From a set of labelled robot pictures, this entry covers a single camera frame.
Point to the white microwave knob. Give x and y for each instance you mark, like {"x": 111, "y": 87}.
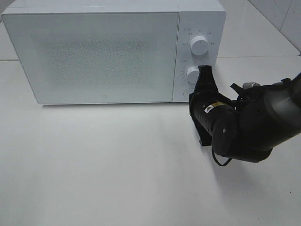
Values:
{"x": 192, "y": 74}
{"x": 199, "y": 44}

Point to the white microwave oven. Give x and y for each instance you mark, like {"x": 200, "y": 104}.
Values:
{"x": 195, "y": 17}

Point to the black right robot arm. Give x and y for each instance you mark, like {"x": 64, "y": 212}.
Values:
{"x": 249, "y": 127}

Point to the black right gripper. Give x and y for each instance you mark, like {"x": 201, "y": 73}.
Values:
{"x": 207, "y": 105}

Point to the round white door release button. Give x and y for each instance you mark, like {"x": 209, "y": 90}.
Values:
{"x": 187, "y": 92}

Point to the white microwave door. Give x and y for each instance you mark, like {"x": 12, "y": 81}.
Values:
{"x": 96, "y": 58}

